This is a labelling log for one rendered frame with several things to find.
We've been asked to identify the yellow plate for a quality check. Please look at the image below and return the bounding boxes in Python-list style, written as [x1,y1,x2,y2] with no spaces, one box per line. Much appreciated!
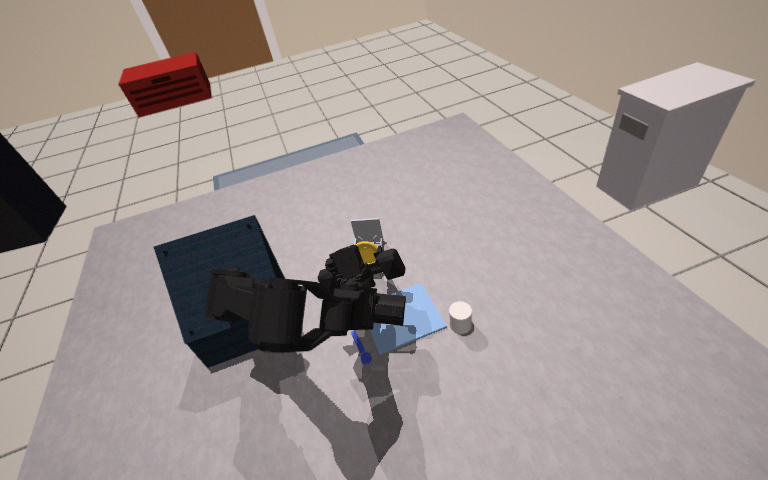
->
[356,241,378,264]

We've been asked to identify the light blue flat rectangular mat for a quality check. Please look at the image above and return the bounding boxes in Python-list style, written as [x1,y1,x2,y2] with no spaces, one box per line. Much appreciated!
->
[370,283,447,354]

